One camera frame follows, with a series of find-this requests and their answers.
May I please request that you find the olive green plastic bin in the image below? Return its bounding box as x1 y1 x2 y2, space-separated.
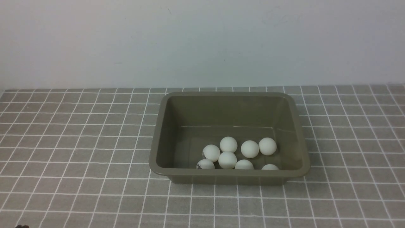
149 92 310 185

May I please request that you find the white ball with logo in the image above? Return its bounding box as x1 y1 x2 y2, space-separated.
196 159 215 169
240 140 259 159

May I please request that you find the grey checkered tablecloth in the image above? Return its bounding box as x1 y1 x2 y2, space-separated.
0 84 405 228

